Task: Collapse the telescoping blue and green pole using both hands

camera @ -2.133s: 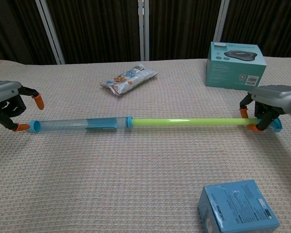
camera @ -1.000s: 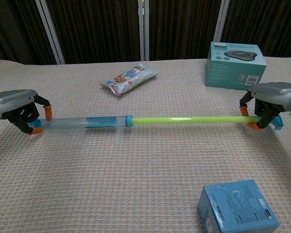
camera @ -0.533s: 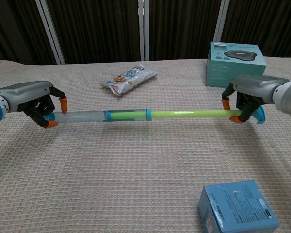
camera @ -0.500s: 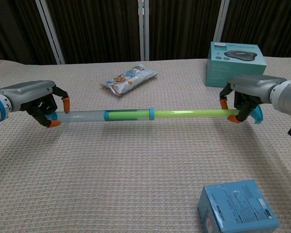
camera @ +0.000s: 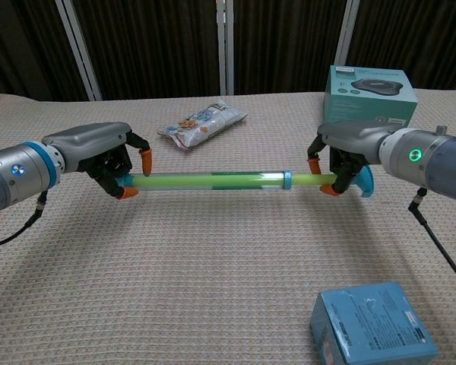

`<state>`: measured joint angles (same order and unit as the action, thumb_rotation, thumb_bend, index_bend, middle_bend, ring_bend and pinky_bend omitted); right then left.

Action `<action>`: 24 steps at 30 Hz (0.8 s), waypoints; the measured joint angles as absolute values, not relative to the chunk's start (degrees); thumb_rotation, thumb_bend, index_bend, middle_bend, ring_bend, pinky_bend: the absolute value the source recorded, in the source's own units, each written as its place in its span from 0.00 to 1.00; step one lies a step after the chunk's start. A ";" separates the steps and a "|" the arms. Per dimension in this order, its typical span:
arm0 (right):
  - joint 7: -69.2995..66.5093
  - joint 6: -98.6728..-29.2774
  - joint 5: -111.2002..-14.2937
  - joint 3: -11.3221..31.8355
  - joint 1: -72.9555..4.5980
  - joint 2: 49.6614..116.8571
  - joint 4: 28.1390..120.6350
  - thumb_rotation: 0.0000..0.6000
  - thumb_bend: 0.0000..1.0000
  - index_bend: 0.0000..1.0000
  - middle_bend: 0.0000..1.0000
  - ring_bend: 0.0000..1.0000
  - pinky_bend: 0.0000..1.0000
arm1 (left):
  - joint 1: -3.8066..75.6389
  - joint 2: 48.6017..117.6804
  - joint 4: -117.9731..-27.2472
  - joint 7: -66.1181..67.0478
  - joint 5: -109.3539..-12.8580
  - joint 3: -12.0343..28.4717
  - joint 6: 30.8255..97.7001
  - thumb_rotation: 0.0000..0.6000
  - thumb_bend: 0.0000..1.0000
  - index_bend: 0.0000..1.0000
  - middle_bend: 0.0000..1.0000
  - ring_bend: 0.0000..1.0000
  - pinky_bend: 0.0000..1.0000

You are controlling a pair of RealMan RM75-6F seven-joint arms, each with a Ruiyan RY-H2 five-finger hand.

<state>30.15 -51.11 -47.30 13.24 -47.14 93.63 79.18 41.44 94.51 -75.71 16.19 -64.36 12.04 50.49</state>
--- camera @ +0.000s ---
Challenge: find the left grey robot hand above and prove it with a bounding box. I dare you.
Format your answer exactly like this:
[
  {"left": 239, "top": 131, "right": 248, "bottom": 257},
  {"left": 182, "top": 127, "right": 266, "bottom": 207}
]
[{"left": 41, "top": 121, "right": 154, "bottom": 201}]

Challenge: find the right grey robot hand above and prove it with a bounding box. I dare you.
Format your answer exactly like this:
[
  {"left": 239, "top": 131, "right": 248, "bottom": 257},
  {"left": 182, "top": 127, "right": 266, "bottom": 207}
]
[{"left": 306, "top": 120, "right": 397, "bottom": 198}]

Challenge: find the green plastic tube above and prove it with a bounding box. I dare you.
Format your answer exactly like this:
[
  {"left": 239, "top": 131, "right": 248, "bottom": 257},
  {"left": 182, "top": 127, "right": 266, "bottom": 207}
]
[{"left": 132, "top": 165, "right": 375, "bottom": 199}]

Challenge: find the clear tube with green liquid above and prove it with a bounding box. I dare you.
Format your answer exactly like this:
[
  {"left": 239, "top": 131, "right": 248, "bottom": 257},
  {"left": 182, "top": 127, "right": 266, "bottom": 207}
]
[{"left": 116, "top": 170, "right": 293, "bottom": 192}]

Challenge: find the teal product box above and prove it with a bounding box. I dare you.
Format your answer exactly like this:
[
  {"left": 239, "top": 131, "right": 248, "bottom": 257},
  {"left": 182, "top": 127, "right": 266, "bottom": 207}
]
[{"left": 322, "top": 64, "right": 420, "bottom": 129}]

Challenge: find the white snack bag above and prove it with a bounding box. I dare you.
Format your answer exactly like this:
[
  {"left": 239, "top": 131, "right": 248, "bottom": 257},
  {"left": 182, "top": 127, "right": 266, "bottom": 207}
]
[{"left": 156, "top": 99, "right": 249, "bottom": 152}]

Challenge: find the dark brown pleated curtain panel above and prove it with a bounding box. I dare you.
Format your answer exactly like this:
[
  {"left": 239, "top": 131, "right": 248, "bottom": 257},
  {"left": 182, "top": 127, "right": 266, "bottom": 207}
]
[
  {"left": 0, "top": 0, "right": 89, "bottom": 102},
  {"left": 71, "top": 0, "right": 227, "bottom": 101},
  {"left": 347, "top": 0, "right": 456, "bottom": 90},
  {"left": 232, "top": 0, "right": 345, "bottom": 95}
]

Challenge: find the beige woven tablecloth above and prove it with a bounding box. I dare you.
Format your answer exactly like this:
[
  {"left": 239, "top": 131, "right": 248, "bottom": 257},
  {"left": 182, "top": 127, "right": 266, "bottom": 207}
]
[{"left": 0, "top": 90, "right": 456, "bottom": 365}]

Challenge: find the blue cardboard box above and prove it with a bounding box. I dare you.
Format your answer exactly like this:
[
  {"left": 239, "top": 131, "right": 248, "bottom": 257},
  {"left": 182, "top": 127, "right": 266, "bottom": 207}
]
[{"left": 309, "top": 280, "right": 441, "bottom": 365}]

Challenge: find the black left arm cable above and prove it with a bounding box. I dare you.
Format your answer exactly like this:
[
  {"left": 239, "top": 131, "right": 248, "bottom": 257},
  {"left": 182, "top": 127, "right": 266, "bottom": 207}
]
[{"left": 0, "top": 189, "right": 49, "bottom": 251}]

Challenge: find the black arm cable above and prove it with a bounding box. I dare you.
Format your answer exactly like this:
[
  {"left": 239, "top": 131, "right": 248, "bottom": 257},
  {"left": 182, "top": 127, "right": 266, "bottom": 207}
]
[
  {"left": 407, "top": 187, "right": 456, "bottom": 292},
  {"left": 0, "top": 189, "right": 49, "bottom": 251}
]

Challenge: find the white screen frame post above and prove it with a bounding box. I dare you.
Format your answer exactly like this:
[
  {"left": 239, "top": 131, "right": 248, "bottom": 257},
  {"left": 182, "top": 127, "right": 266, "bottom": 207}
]
[
  {"left": 215, "top": 0, "right": 236, "bottom": 96},
  {"left": 333, "top": 0, "right": 362, "bottom": 68},
  {"left": 54, "top": 0, "right": 103, "bottom": 102}
]

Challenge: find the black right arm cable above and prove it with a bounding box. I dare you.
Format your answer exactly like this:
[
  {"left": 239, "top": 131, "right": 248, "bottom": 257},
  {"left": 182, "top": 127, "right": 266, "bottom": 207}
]
[{"left": 407, "top": 187, "right": 456, "bottom": 292}]

